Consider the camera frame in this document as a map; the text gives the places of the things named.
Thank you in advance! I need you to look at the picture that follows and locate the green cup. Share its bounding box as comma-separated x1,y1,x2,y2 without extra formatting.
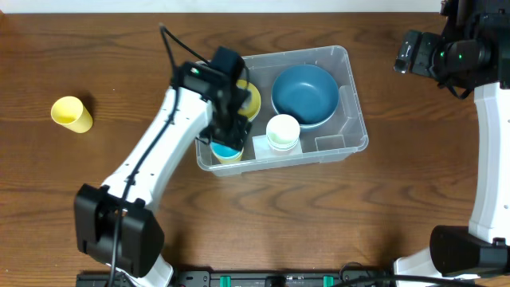
268,138,299,151

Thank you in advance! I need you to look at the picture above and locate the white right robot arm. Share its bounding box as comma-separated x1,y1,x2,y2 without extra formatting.
392,0,509,286

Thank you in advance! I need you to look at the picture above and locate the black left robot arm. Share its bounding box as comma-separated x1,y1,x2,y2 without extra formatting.
74,47,251,286

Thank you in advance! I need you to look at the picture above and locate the light blue cup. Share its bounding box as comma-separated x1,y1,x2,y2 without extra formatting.
210,142,244,159

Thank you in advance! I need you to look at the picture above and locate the clear plastic storage bin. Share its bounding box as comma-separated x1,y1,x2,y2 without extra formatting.
195,45,369,176

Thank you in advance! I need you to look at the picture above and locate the cream cup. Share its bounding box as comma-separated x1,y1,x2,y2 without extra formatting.
266,114,300,144

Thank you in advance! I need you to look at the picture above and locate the yellow bowl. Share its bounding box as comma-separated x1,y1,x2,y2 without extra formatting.
237,80,261,122

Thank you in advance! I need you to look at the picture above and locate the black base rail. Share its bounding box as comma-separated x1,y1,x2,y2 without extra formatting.
75,269,475,287

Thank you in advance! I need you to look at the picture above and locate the blue bowl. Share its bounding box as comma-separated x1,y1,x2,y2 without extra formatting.
300,116,333,131
271,65,339,124

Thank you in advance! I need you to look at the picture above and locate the yellow cup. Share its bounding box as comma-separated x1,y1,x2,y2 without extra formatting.
50,96,93,133
216,153,242,164

